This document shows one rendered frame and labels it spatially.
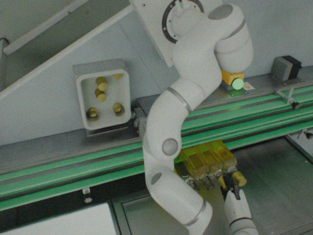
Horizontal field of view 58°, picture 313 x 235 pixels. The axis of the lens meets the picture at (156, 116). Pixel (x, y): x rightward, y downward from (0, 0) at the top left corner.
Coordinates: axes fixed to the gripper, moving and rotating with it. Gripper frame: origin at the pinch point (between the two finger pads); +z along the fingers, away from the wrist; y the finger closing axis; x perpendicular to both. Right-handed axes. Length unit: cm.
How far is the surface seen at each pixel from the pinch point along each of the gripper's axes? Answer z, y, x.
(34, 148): 17, 6, 67
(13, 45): 75, 21, 87
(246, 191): 8.5, -16.2, -13.5
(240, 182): 0.3, 0.9, -4.8
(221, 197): 4.0, -12.6, -1.2
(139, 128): 20.5, 10.6, 29.3
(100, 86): 24, 28, 42
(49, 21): 80, 31, 69
